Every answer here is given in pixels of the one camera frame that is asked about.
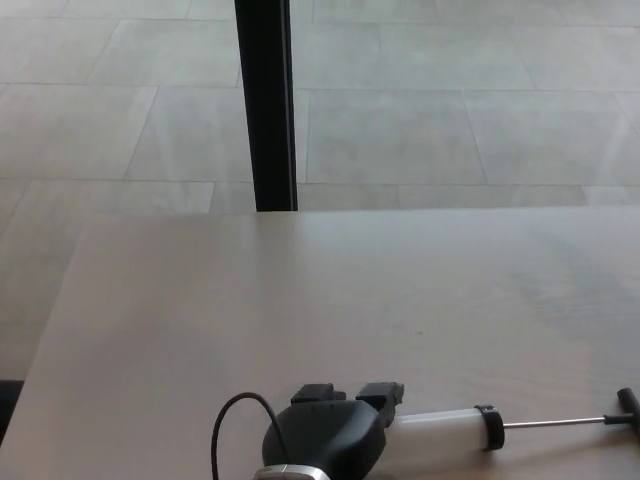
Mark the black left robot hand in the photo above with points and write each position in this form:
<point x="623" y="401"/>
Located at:
<point x="325" y="432"/>

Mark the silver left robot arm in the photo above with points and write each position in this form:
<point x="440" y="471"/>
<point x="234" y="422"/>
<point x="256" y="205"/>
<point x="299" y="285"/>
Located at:
<point x="290" y="473"/>

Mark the black vertical post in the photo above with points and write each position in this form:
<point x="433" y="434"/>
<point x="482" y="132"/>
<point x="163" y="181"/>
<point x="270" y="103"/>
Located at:
<point x="267" y="105"/>

